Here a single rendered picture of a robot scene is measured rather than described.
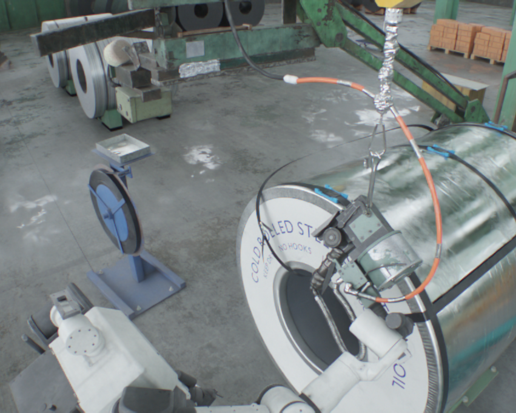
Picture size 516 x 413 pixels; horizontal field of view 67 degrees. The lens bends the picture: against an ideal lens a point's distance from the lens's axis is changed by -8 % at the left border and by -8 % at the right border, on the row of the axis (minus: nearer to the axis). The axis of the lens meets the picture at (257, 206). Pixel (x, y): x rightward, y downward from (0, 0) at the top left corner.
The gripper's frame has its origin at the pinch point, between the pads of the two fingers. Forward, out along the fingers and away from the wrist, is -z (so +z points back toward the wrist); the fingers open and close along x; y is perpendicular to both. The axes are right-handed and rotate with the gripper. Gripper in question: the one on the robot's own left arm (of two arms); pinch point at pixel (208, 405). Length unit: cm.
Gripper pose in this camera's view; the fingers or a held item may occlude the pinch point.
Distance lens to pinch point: 170.3
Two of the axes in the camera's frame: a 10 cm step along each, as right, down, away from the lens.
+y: -6.4, -3.2, 6.9
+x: 6.3, -7.4, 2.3
